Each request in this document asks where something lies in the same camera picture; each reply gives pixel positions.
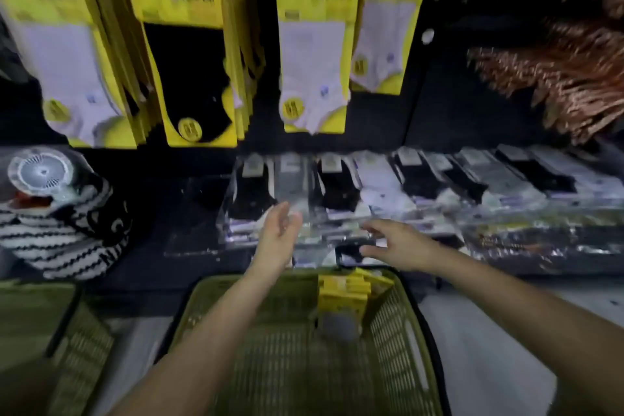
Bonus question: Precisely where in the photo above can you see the bunch yellow sock packets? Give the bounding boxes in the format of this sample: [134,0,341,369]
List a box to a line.
[350,0,437,96]
[116,0,267,148]
[0,0,162,150]
[272,0,364,135]

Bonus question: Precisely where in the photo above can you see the person's right hand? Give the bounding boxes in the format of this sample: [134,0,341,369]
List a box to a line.
[359,219,439,274]

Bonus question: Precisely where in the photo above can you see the stack of yellow packets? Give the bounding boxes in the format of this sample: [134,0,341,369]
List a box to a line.
[317,268,395,339]

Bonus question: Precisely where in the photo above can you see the person's right forearm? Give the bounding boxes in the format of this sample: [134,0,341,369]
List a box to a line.
[428,247,624,416]

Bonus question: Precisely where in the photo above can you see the person's left hand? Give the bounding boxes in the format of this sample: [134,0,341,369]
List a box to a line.
[252,201,304,275]

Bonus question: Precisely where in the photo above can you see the row of clear bagged socks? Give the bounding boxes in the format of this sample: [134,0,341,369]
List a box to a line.
[219,144,624,276]

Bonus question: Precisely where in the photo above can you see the white handheld fan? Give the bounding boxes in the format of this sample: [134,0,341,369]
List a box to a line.
[7,149,75,198]

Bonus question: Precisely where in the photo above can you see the green basket black rim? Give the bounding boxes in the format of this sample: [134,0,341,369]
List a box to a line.
[155,268,449,416]

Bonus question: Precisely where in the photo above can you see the black white zigzag tote bag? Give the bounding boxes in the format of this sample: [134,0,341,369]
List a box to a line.
[0,147,133,281]

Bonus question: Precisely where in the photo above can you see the heap of copper hangers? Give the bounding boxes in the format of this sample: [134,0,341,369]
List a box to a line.
[467,0,624,146]

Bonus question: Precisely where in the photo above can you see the person's left forearm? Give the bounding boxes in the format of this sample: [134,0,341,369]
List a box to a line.
[109,264,279,416]

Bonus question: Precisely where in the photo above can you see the green shopping basket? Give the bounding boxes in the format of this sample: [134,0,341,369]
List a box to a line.
[0,281,116,416]

